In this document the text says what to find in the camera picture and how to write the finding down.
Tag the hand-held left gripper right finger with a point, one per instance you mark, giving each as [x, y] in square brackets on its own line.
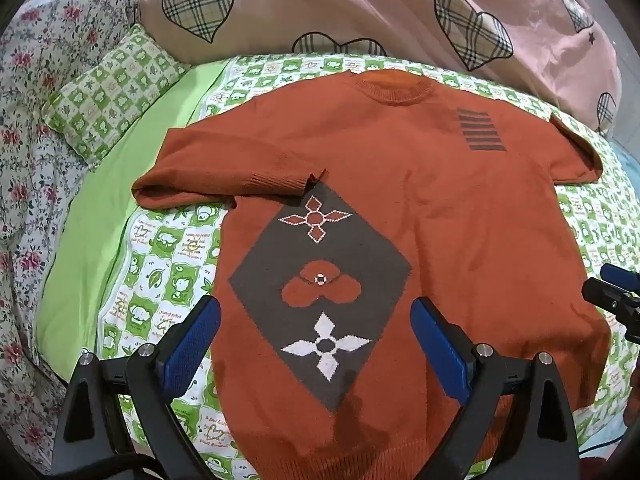
[437, 347]

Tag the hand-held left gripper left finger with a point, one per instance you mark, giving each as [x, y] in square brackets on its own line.
[197, 340]

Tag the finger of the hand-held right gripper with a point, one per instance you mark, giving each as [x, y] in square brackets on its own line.
[617, 280]
[631, 325]

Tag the orange knit sweater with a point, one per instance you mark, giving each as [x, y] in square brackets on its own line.
[430, 195]

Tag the green checkered bedsheet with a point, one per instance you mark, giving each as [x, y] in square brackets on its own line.
[165, 280]

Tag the green checkered pillow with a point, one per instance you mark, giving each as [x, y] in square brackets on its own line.
[112, 95]

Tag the floral quilt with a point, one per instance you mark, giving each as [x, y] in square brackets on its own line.
[30, 110]

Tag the pink heart-print duvet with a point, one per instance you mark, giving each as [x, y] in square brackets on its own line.
[360, 5]

